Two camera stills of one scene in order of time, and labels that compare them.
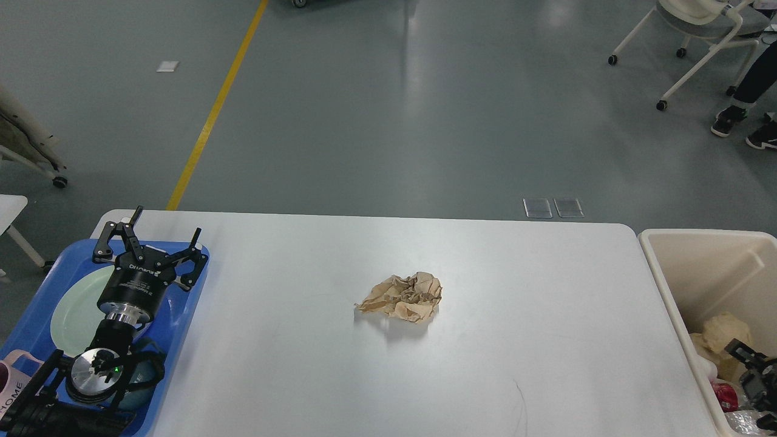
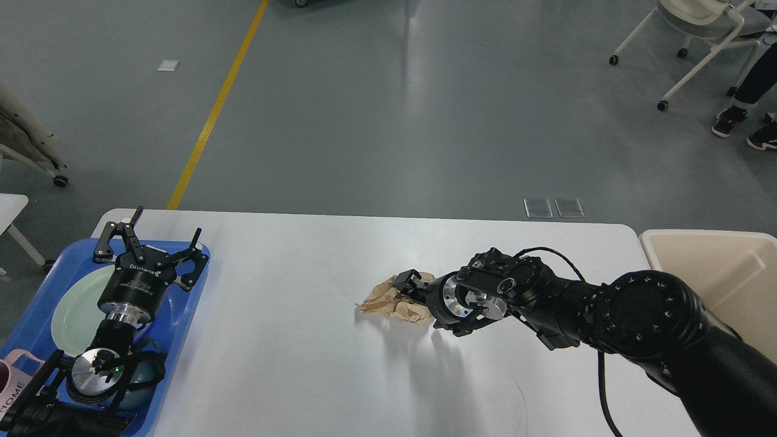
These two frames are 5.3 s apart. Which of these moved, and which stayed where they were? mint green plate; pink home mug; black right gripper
Moved: black right gripper
Stayed: pink home mug; mint green plate
